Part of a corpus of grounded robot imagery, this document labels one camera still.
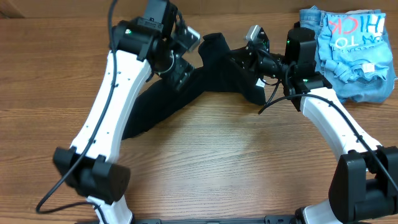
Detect black t-shirt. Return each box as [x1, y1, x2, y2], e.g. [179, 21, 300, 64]
[122, 33, 266, 140]

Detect light blue printed t-shirt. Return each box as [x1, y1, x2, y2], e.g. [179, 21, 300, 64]
[318, 12, 392, 83]

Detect blue denim jeans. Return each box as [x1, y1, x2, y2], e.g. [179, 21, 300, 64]
[300, 6, 396, 103]

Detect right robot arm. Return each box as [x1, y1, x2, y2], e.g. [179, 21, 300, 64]
[231, 25, 397, 223]

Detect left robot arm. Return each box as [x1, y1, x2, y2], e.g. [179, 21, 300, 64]
[53, 1, 200, 223]

